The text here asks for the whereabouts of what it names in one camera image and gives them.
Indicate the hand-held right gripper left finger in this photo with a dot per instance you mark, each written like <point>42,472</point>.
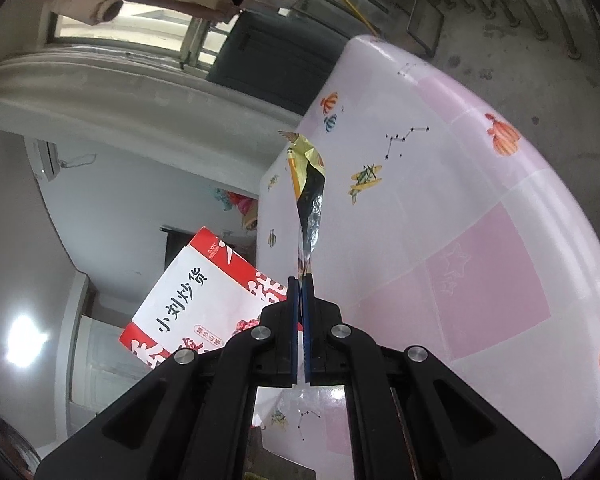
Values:
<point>294,340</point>

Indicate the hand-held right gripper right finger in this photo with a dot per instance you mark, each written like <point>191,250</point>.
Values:
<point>307,340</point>

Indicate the red and white snack bag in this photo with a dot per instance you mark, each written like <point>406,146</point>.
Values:
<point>195,290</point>

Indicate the yellow and silver snack wrapper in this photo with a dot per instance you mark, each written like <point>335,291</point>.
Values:
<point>307,200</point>

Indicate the pile of colourful toys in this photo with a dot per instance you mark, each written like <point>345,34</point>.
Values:
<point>237,205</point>

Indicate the white door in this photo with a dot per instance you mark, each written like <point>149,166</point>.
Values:
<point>105,360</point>

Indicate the ceiling light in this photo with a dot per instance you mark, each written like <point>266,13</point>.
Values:
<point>25,340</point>

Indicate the dark grey cabinet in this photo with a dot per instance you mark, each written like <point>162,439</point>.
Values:
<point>270,60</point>

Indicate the white air conditioner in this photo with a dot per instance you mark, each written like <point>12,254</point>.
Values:
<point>45,160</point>

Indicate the person's head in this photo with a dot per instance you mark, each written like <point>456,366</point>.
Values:
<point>5,445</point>

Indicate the concrete block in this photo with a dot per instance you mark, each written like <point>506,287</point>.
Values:
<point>425,25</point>

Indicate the window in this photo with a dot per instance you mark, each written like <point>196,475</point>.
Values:
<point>130,22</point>

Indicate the metal balcony railing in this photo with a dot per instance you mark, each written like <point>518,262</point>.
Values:
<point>542,35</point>

